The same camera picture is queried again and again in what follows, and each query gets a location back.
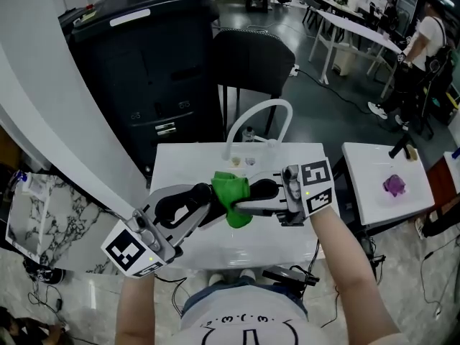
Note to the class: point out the clear plastic bottle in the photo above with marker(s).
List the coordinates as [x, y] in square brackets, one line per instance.
[249, 134]

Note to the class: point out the person's white printed shirt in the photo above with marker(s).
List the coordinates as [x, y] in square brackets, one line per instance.
[251, 311]

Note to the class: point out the black round device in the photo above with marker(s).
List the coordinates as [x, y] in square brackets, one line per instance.
[48, 275]

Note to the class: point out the white long table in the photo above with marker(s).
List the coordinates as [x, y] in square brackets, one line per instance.
[355, 29]

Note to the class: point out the small yellowish cup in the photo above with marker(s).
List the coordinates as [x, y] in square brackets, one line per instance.
[236, 161]

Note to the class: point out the person's white shoe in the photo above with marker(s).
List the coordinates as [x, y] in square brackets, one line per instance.
[248, 274]
[216, 278]

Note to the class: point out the brown wooden cabinet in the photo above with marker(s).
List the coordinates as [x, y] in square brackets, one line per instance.
[443, 192]

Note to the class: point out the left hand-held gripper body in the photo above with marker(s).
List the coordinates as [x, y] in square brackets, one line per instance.
[125, 250]

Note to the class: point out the marble pattern cabinet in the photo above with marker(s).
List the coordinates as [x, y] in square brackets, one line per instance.
[75, 221]

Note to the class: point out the person's left white shoe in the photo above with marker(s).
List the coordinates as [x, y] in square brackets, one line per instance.
[216, 278]

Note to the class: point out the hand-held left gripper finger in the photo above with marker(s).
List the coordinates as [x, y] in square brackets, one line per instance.
[172, 194]
[192, 225]

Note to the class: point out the dark grey machine cabinet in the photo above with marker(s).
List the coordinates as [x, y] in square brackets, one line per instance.
[143, 67]

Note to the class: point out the large white sink basin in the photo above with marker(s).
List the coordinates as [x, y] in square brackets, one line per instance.
[179, 164]

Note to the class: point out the person's blue jeans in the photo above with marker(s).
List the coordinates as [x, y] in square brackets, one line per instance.
[201, 296]

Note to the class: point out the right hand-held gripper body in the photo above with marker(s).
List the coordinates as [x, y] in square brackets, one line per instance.
[318, 174]

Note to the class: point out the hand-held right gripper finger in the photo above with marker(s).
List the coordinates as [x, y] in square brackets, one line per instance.
[266, 207]
[266, 187]

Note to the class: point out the small clear cup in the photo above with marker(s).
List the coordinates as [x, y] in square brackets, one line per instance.
[250, 161]

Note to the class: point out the purple cloth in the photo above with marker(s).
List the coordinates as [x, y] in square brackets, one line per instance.
[394, 185]

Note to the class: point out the dark grey chair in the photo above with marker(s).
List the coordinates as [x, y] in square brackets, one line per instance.
[251, 59]

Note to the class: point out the yellow sponge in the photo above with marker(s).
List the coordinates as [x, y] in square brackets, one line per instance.
[412, 155]

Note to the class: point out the white waste bin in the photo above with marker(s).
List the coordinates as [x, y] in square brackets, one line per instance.
[344, 62]

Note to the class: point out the green cloth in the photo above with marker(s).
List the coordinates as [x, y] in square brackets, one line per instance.
[230, 192]

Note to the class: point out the person's right white shoe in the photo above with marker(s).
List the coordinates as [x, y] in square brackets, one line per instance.
[248, 274]

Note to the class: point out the white curved faucet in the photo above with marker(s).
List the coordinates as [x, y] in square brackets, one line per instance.
[285, 113]

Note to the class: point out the person's right forearm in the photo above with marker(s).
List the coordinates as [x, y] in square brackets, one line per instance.
[348, 282]

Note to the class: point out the black battery pack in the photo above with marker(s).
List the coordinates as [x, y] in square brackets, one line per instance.
[287, 275]

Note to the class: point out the white power strip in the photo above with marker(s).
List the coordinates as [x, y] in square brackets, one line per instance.
[294, 70]

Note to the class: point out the person's left forearm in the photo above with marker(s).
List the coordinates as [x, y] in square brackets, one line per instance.
[136, 311]

